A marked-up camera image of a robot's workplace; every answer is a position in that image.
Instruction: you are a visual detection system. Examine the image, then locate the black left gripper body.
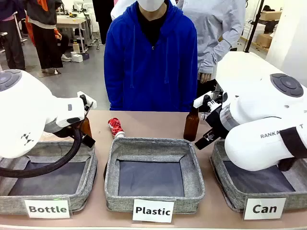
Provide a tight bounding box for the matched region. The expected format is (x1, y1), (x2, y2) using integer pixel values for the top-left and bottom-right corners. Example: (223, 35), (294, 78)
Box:
(53, 121), (83, 139)

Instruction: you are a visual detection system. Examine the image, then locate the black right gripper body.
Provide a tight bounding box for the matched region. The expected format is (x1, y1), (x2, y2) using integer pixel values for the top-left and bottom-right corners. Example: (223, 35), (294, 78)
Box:
(205, 104), (231, 140)

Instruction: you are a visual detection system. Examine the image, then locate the brown glass bottle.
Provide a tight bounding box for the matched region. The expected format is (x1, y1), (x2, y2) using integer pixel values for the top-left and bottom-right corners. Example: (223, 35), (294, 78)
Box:
(80, 116), (93, 139)
(183, 106), (201, 142)

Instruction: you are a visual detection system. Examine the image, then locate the crushed red can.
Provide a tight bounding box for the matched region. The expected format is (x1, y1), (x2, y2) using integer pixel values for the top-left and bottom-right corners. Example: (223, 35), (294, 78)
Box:
(107, 117), (126, 139)

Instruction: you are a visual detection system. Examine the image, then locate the blue hoodie person's right forearm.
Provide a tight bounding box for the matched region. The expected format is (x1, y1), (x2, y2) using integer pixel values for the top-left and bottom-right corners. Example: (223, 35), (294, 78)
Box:
(104, 71), (126, 111)

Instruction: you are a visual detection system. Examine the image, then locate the blue hoodie person's left forearm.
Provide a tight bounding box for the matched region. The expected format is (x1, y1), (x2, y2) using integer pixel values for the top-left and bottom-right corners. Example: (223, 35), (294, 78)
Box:
(177, 71), (198, 113)

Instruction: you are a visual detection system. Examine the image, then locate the grey fabric basket bottle label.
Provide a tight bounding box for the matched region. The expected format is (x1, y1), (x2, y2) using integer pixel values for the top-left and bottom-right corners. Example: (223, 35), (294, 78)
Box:
(0, 140), (98, 215)

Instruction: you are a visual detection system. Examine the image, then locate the grey fabric basket plastic label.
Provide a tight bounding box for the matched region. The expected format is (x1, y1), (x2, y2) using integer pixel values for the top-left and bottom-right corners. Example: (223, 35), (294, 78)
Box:
(104, 137), (206, 215)

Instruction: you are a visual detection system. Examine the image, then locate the grey fabric basket can label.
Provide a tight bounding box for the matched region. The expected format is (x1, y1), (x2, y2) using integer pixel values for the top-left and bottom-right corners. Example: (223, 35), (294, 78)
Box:
(210, 139), (307, 213)

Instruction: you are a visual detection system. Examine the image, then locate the white sign reading Can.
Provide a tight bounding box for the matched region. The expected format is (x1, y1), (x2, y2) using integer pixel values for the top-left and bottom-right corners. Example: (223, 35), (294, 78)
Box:
(243, 196), (287, 221)

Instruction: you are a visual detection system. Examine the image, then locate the grey hoodie person's hand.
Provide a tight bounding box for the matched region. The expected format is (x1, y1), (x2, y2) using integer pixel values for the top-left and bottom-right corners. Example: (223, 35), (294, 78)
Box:
(200, 72), (213, 84)

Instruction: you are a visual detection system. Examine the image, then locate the large white table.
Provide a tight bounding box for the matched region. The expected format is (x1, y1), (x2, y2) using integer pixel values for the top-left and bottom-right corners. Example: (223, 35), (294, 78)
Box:
(215, 51), (307, 96)

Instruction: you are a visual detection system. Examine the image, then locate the white sign reading Bottle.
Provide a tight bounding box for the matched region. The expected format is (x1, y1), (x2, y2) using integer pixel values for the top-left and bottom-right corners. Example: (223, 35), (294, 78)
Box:
(24, 198), (71, 219)

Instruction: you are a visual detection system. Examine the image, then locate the person in blue hoodie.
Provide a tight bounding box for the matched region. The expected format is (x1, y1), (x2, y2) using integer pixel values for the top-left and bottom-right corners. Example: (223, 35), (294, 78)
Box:
(104, 0), (198, 113)

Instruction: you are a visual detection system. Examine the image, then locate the white sign reading Plastic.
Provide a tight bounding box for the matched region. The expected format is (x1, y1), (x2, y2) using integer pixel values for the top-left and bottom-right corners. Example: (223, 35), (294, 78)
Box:
(132, 198), (175, 224)

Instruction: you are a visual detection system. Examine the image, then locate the large cardboard box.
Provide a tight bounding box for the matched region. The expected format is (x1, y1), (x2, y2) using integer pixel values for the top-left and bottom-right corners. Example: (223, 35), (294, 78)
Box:
(256, 33), (274, 48)

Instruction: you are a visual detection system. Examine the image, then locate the person in grey hoodie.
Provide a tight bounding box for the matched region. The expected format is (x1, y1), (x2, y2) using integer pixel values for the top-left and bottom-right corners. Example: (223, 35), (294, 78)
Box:
(181, 0), (247, 106)

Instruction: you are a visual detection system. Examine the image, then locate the person in black and orange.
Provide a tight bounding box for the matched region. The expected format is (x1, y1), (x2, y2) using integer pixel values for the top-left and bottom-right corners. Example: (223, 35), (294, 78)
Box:
(25, 0), (64, 74)

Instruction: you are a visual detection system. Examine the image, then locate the black metal pole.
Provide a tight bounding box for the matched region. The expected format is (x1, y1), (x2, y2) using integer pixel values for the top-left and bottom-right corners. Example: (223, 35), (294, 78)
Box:
(243, 0), (265, 53)

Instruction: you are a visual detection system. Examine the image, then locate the light wooden background table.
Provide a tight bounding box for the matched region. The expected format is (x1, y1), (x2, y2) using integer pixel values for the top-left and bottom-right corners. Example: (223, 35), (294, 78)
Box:
(55, 16), (88, 52)

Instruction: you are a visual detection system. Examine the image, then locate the person in dark purple clothes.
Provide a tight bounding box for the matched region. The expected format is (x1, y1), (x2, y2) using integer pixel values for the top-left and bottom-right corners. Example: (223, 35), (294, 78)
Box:
(0, 0), (27, 71)

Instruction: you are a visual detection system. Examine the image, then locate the black garment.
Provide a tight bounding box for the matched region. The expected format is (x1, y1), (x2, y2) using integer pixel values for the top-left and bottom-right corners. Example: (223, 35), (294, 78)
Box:
(92, 0), (115, 45)

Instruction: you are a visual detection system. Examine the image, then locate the small cardboard box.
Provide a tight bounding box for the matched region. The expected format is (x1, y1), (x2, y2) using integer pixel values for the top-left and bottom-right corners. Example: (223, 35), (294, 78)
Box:
(260, 11), (283, 22)

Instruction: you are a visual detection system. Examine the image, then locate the white face mask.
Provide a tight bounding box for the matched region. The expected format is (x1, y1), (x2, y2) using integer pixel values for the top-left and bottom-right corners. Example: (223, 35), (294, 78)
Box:
(139, 0), (166, 12)

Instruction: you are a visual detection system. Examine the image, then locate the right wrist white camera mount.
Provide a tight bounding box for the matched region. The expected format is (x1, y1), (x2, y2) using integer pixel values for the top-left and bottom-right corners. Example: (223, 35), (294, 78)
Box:
(193, 91), (225, 113)

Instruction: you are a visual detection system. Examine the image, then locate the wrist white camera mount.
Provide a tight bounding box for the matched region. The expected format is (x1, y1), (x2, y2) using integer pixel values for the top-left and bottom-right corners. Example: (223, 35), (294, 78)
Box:
(77, 91), (97, 109)
(193, 91), (225, 113)

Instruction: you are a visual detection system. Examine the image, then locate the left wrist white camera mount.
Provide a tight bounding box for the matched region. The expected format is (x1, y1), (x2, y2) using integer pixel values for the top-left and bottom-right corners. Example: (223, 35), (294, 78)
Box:
(77, 91), (97, 109)

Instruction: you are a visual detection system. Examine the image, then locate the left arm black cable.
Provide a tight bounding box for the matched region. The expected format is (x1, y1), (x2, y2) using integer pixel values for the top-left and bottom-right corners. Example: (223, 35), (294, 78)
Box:
(0, 128), (83, 179)

